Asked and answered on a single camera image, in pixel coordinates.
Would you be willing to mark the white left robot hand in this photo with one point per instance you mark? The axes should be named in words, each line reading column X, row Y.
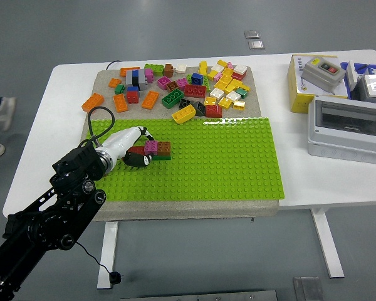
column 120, row 142

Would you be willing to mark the magenta square toy brick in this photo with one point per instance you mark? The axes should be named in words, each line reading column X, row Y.
column 151, row 146

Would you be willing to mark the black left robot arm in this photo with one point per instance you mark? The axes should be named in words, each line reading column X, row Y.
column 65, row 188

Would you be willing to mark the long red toy brick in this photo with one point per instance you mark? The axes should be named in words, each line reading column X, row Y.
column 195, row 90
column 139, row 150

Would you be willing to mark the brown square toy brick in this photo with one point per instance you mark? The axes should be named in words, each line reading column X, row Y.
column 163, row 148

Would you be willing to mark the long green toy brick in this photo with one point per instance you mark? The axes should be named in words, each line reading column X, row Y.
column 161, row 157

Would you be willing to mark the small green toy brick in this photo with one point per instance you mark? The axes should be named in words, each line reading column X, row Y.
column 119, row 89
column 243, row 93

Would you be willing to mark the blue toy brick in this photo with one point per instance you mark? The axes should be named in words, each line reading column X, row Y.
column 196, row 79
column 135, row 75
column 132, row 89

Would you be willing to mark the small orange toy brick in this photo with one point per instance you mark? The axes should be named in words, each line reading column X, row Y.
column 114, row 82

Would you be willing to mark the grey toy brick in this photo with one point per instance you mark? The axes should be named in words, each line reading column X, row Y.
column 129, row 77
column 142, row 74

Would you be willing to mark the dark green toy brick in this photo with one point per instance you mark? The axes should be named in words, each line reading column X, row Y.
column 173, row 98

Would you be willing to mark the yellow curved toy brick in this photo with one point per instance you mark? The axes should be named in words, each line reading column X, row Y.
column 183, row 114

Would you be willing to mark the long orange toy brick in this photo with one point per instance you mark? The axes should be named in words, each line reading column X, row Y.
column 130, row 71

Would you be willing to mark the brown hollow toy brick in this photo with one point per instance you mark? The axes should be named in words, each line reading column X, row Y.
column 169, row 88

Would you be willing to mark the lime green toy brick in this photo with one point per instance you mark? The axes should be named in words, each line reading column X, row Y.
column 154, row 68
column 206, row 82
column 189, row 78

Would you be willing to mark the dark grey sloped brick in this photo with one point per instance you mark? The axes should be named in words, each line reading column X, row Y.
column 200, row 108

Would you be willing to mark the white toy brick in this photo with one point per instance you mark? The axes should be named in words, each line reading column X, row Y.
column 240, row 69
column 232, row 96
column 216, row 93
column 180, row 68
column 217, row 68

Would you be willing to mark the green studded baseplate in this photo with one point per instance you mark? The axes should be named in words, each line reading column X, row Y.
column 213, row 166

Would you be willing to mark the clear yellow toy brick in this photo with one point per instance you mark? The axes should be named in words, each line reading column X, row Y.
column 210, row 101
column 239, row 104

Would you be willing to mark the small pink toy brick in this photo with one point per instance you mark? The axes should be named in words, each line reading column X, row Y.
column 229, row 65
column 218, row 76

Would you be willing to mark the grey-brown mat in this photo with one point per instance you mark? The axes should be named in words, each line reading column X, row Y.
column 175, row 208

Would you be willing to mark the white table leg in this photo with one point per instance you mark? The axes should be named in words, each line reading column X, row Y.
column 108, row 251
column 327, row 244

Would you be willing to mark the metal floor socket plate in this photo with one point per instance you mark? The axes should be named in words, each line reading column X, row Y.
column 251, row 34
column 256, row 44

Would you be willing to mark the long metal floor strip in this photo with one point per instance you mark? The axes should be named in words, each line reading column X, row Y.
column 199, row 296

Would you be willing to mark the yellow cardboard box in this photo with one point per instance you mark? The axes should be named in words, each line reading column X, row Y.
column 296, row 91

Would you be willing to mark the square metal floor plate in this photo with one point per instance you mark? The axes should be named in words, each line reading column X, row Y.
column 307, row 289

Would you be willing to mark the white grey panel piece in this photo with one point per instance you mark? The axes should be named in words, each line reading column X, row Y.
column 351, row 74

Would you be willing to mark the blue box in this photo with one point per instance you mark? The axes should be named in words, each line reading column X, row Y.
column 362, row 66

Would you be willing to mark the grey push button switch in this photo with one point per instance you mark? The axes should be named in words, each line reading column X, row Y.
column 319, row 76

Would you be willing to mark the grey enclosure with clear lid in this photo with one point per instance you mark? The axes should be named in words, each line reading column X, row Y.
column 344, row 141

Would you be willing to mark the grey white switch box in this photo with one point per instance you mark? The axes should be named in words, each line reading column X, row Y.
column 374, row 86

